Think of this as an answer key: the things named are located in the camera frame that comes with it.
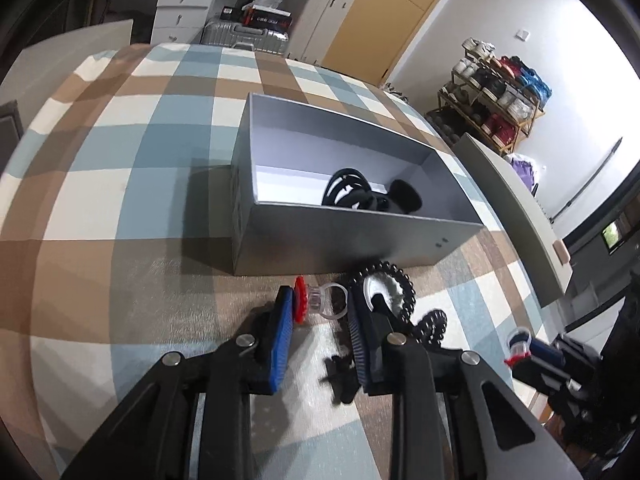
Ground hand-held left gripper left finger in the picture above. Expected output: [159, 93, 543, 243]
[60, 286, 296, 480]

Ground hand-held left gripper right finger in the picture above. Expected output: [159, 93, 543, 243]
[347, 290, 583, 480]

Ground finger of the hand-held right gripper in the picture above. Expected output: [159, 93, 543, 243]
[529, 335, 603, 378]
[512, 364, 583, 411]

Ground red ring with clear band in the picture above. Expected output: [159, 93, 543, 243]
[504, 327, 533, 368]
[292, 276, 348, 323]

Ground black spiked hair clip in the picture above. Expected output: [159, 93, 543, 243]
[320, 300, 363, 406]

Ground large black bead bracelet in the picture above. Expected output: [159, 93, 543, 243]
[350, 258, 417, 323]

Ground grey cardboard box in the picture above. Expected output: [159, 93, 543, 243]
[231, 92, 485, 277]

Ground silver round disc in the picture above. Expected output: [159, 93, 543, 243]
[361, 274, 401, 311]

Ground black fluffy pompom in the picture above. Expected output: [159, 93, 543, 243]
[387, 178, 423, 215]

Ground black hair hoops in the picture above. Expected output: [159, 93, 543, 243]
[320, 167, 393, 213]

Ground grey bed end panel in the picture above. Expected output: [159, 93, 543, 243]
[452, 132, 575, 308]
[0, 19, 135, 106]

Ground purple cloth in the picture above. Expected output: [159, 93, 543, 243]
[505, 152, 538, 196]

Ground long black rod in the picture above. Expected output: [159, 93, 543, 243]
[550, 136, 624, 223]

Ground wooden shoe rack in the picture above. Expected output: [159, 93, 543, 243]
[425, 37, 553, 156]

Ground group of assorted shoes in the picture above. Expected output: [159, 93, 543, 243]
[427, 37, 553, 153]

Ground silver suitcase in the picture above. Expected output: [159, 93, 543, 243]
[200, 16, 291, 56]

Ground long black printed box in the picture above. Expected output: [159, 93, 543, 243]
[242, 4, 293, 28]

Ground wooden door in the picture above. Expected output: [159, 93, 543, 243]
[325, 0, 468, 86]

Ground white desk with drawers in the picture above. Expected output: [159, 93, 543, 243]
[80, 0, 223, 46]

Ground small black bead bracelet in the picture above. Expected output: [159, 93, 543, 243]
[412, 309, 448, 348]

